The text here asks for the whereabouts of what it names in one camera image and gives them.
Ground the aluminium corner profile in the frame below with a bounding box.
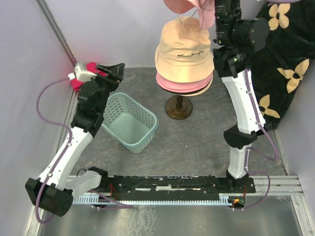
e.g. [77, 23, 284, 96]
[35, 0, 77, 66]

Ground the cream bucket hat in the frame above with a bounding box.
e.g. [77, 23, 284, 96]
[184, 79, 213, 97]

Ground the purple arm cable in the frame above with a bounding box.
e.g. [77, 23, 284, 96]
[34, 77, 136, 224]
[231, 68, 281, 211]

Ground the magenta hat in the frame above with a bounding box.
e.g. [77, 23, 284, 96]
[68, 62, 106, 91]

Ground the brown round wooden stand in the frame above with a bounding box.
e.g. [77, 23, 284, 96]
[165, 95, 193, 120]

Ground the black floral blanket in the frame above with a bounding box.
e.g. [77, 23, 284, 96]
[251, 0, 315, 127]

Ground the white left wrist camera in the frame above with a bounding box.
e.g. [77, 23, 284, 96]
[67, 62, 96, 83]

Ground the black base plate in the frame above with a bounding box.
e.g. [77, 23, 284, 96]
[96, 176, 256, 201]

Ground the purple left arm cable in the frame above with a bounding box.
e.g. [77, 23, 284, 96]
[34, 77, 136, 224]

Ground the light blue cable duct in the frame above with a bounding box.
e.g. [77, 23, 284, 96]
[73, 193, 245, 206]

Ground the light pink bucket hat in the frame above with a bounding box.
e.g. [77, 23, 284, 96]
[163, 0, 215, 30]

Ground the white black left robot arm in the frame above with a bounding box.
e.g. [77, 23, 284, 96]
[25, 63, 125, 217]

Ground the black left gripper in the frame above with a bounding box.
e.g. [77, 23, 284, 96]
[89, 62, 126, 114]

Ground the beige bottom hat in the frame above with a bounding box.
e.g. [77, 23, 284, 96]
[155, 16, 214, 83]

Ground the aluminium rail frame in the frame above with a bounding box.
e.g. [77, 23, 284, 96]
[23, 90, 308, 236]

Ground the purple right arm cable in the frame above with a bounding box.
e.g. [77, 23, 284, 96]
[231, 68, 281, 211]

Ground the light blue plastic basket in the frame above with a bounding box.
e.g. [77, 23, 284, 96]
[102, 92, 158, 154]

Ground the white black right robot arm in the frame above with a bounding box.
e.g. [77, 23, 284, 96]
[213, 0, 269, 192]

